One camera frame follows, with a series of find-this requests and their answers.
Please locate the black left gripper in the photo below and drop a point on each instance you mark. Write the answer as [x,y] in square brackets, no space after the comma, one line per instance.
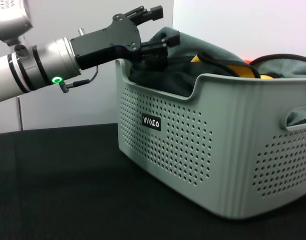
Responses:
[110,42]

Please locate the grey yellow towel black hem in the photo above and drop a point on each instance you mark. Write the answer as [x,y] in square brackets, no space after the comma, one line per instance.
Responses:
[205,45]

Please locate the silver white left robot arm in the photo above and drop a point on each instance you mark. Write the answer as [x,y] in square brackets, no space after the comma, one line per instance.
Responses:
[50,62]

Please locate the grey perforated storage basket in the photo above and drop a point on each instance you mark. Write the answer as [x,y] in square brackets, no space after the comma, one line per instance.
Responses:
[217,150]

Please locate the black tablecloth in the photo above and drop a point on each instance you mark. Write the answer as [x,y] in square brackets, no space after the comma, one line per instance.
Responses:
[68,187]

